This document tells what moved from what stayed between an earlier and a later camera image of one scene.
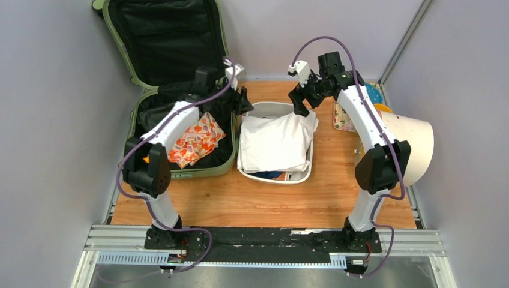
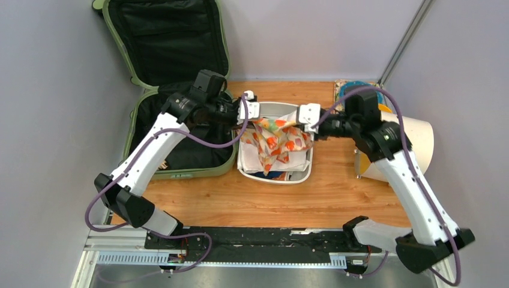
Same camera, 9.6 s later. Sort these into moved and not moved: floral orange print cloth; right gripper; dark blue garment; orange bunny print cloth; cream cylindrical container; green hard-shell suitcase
Moved: right gripper; floral orange print cloth
Not moved: dark blue garment; cream cylindrical container; green hard-shell suitcase; orange bunny print cloth
